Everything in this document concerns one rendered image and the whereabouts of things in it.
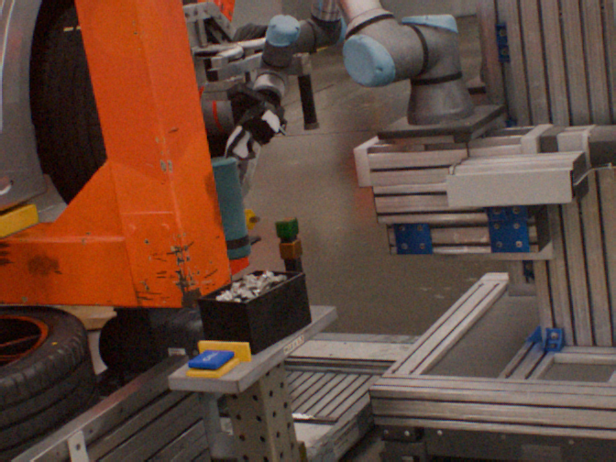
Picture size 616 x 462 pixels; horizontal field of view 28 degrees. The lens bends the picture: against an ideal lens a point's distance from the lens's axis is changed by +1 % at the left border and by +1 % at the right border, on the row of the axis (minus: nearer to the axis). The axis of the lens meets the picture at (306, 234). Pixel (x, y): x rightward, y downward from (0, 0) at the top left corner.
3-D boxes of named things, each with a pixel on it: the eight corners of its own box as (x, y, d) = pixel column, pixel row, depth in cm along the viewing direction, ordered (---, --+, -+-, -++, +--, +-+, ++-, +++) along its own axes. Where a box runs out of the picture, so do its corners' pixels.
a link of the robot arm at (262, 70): (263, 41, 303) (257, 69, 309) (257, 68, 295) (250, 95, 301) (294, 49, 304) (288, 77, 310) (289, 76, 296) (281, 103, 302)
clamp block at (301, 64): (283, 73, 333) (280, 54, 332) (313, 71, 328) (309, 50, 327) (274, 77, 329) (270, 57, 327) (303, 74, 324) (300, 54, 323)
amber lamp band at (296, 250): (289, 254, 278) (286, 237, 277) (303, 254, 276) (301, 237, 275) (280, 259, 274) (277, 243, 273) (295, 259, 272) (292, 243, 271)
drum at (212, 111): (207, 130, 335) (198, 80, 332) (273, 126, 325) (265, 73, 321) (178, 142, 323) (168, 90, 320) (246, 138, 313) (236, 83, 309)
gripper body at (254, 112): (285, 136, 287) (291, 105, 296) (262, 111, 283) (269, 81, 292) (259, 149, 291) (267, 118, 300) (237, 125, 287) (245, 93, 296)
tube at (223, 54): (196, 61, 320) (189, 21, 318) (258, 56, 311) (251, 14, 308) (157, 74, 306) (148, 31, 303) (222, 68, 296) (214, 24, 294)
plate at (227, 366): (207, 361, 253) (206, 357, 252) (240, 363, 249) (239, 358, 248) (185, 376, 246) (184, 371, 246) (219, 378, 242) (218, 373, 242)
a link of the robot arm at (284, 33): (301, 7, 298) (291, 44, 305) (262, 16, 292) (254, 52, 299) (319, 27, 294) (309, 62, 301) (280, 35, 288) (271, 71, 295)
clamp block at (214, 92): (216, 98, 305) (213, 77, 303) (247, 95, 300) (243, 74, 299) (205, 102, 300) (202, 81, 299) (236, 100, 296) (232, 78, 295)
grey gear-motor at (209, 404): (127, 410, 336) (103, 289, 327) (258, 419, 315) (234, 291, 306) (85, 439, 321) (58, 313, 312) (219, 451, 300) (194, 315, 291)
